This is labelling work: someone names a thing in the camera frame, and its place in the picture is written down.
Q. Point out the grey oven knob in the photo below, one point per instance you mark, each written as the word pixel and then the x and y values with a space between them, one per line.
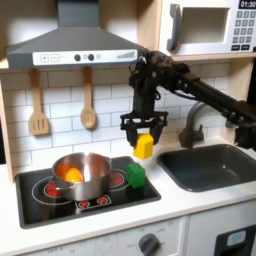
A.
pixel 148 245

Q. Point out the yellow toy block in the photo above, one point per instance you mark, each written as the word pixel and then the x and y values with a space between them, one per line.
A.
pixel 144 146

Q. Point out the white toy microwave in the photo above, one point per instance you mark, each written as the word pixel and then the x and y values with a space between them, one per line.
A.
pixel 206 46

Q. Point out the orange toy vegetable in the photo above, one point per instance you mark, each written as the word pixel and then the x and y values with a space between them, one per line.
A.
pixel 74 175

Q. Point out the green toy block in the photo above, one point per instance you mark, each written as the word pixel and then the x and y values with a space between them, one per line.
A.
pixel 136 176

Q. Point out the dark grey tap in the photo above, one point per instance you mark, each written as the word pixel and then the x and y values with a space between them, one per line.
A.
pixel 190 130

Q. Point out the steel pot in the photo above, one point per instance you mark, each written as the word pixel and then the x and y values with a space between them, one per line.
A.
pixel 90 190

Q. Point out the dark grey sink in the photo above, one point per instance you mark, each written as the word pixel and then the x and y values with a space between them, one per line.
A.
pixel 206 170

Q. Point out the black cabinet door panel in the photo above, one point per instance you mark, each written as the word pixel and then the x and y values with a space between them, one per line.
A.
pixel 223 248

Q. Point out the grey range hood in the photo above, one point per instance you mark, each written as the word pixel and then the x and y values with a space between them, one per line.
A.
pixel 76 41

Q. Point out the black toy stove top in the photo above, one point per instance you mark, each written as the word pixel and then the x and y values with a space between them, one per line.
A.
pixel 133 198

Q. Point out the wooden slotted spatula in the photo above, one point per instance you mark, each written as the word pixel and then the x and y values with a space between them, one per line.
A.
pixel 38 123

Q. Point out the wooden spoon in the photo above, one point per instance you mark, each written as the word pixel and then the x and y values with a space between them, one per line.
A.
pixel 88 116

